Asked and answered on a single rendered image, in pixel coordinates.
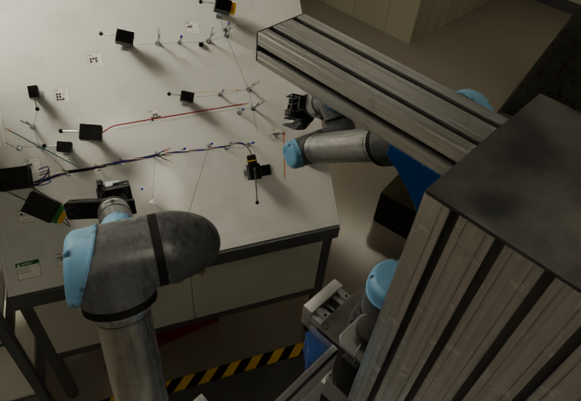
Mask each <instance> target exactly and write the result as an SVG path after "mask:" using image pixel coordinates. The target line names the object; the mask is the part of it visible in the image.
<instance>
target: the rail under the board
mask: <svg viewBox="0 0 581 401"><path fill-rule="evenodd" d="M339 231H340V226H339V225H336V226H329V227H324V228H320V229H316V230H312V231H308V232H301V233H297V234H293V235H289V236H285V237H281V238H277V239H270V240H266V241H262V242H258V243H253V244H249V245H242V246H238V247H234V248H230V249H226V250H222V251H219V253H218V256H217V258H216V259H215V260H214V261H213V262H212V263H211V264H210V265H209V266H208V267H210V266H214V265H218V264H224V263H229V262H232V261H237V260H241V259H244V258H251V257H255V256H259V255H263V254H267V253H271V252H275V251H282V250H285V249H290V248H293V247H298V246H301V245H308V244H312V243H315V242H320V241H324V240H328V239H334V238H338V234H339ZM62 300H66V295H65V288H64V285H62V286H58V287H53V288H50V289H45V290H38V291H35V292H30V293H27V294H22V295H19V296H12V297H9V302H10V304H11V306H12V308H13V309H14V310H15V311H17V310H21V309H28V308H32V307H36V306H40V305H43V304H48V303H51V302H58V301H62Z"/></svg>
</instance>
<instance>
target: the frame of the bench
mask: <svg viewBox="0 0 581 401"><path fill-rule="evenodd" d="M331 242H332V239H328V240H324V241H323V242H322V249H321V254H320V259H319V264H318V268H317V273H316V281H315V286H314V288H313V289H309V290H303V291H299V292H296V293H293V294H289V295H286V296H280V297H276V298H272V299H269V300H265V301H262V302H256V303H253V304H249V305H246V306H242V307H238V308H235V309H229V310H225V311H222V312H219V313H215V314H211V315H205V316H202V317H198V318H194V319H191V320H187V321H182V322H178V323H175V324H171V325H168V326H164V327H160V328H155V331H156V334H159V333H162V332H166V331H170V330H173V329H176V328H182V327H186V326H189V325H193V324H196V323H199V322H203V321H209V320H213V319H216V318H220V317H222V316H226V315H232V314H236V313H239V312H243V311H246V310H249V309H255V308H259V307H263V306H266V305H269V304H273V303H276V302H282V301H286V300H290V299H293V298H296V297H300V296H306V295H309V299H308V301H309V300H310V299H311V298H312V297H314V296H315V295H316V294H317V293H318V292H320V291H321V290H322V283H323V279H324V275H325V271H326V266H327V262H328V258H329V250H330V246H331ZM20 311H21V313H22V315H23V317H24V319H25V321H26V322H27V323H28V325H29V328H30V329H31V331H32V333H33V335H34V337H35V338H36V340H37V342H38V344H39V345H40V347H41V350H42V351H43V352H44V354H45V356H46V358H47V360H48V362H49V364H50V365H51V367H52V368H53V370H54V373H55V375H56V376H57V378H58V380H59V381H60V383H61V385H62V387H63V389H64V391H65V392H66V394H67V396H68V397H69V398H75V397H77V396H78V387H77V385H76V384H75V382H74V380H73V377H72V375H71V373H70V372H69V370H68V368H67V365H66V363H65V361H64V360H63V358H66V357H69V356H73V355H76V354H80V353H85V352H89V351H92V350H96V349H100V348H102V347H101V344H100V343H97V344H93V345H90V346H86V347H80V348H77V349H74V350H70V351H66V352H63V353H57V352H56V351H55V350H54V347H53V345H52V343H51V341H50V339H49V338H48V335H47V333H46V331H45V329H44V327H43V326H42V324H41V322H40V320H39V318H38V316H37V314H36V312H35V310H34V308H33V307H32V308H28V309H21V310H20Z"/></svg>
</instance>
